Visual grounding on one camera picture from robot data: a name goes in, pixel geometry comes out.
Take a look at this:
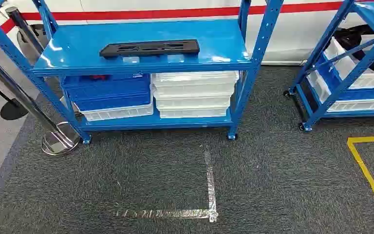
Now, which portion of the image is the black plastic panel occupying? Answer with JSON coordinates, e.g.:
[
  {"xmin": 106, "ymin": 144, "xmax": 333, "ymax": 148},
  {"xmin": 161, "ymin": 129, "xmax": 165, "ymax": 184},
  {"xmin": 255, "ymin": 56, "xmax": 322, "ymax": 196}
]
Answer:
[{"xmin": 99, "ymin": 39, "xmax": 201, "ymax": 59}]

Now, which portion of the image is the clear floor tape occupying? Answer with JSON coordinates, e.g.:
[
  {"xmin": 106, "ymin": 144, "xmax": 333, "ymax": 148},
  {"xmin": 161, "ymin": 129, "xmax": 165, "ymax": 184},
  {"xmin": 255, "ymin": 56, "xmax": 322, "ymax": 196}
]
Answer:
[{"xmin": 113, "ymin": 149, "xmax": 219, "ymax": 223}]

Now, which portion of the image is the blue metal shelf rack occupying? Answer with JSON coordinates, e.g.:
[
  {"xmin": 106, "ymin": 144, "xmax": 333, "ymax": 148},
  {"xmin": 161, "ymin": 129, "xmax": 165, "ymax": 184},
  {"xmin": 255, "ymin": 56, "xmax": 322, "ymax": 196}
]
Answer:
[
  {"xmin": 283, "ymin": 0, "xmax": 374, "ymax": 132},
  {"xmin": 0, "ymin": 0, "xmax": 284, "ymax": 144}
]

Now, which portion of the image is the yellow floor tape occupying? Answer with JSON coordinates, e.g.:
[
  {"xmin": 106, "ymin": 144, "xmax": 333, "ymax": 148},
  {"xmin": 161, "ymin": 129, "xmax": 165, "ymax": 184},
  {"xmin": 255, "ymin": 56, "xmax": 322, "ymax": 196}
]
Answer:
[{"xmin": 347, "ymin": 136, "xmax": 374, "ymax": 205}]

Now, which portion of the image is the chrome stanchion post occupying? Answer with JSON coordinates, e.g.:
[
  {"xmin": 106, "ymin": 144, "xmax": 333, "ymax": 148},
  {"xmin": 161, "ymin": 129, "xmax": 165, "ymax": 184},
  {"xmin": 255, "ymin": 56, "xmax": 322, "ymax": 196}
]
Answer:
[{"xmin": 0, "ymin": 46, "xmax": 82, "ymax": 156}]

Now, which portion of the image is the black stanchion post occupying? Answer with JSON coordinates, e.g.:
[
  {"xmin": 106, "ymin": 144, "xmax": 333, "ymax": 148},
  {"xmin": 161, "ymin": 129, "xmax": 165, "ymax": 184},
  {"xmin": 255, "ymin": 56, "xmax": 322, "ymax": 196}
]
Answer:
[{"xmin": 0, "ymin": 74, "xmax": 30, "ymax": 121}]

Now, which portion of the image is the dark stanchion post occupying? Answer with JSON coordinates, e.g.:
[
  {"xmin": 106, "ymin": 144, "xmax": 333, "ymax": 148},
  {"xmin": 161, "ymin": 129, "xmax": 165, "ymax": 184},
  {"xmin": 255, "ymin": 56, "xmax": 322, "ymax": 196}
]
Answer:
[{"xmin": 5, "ymin": 5, "xmax": 51, "ymax": 67}]

